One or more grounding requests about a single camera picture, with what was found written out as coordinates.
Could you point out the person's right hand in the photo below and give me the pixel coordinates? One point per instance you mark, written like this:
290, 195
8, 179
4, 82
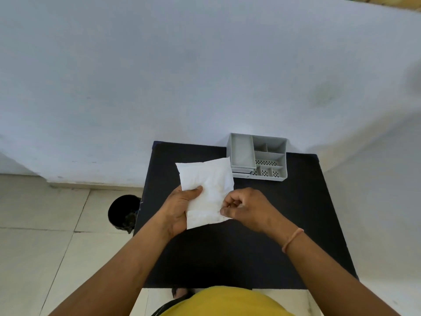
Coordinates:
255, 210

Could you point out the person's left hand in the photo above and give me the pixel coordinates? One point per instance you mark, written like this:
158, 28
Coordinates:
176, 212

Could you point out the person's right thumb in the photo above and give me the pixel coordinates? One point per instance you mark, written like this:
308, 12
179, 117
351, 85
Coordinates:
230, 212

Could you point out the person's left thumb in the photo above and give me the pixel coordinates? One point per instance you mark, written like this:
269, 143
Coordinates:
192, 193

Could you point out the person's right forearm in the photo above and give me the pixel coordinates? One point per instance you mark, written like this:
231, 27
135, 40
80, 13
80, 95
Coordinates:
332, 276

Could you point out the person's left forearm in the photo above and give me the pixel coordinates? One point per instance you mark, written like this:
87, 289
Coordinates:
121, 269

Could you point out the black table mat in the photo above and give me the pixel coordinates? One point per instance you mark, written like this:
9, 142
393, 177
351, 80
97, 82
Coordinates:
230, 256

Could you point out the grey plastic compartment organizer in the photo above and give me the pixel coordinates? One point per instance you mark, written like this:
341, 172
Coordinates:
259, 157

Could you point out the orange wrist thread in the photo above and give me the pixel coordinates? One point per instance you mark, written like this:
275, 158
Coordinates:
292, 240

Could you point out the black waste bin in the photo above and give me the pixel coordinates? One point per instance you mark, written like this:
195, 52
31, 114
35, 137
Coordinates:
121, 210

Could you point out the yellow shirt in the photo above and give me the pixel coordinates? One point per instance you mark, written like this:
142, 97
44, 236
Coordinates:
230, 302

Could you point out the person's dark sandal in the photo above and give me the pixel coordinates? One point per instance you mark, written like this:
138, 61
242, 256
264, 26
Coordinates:
180, 292

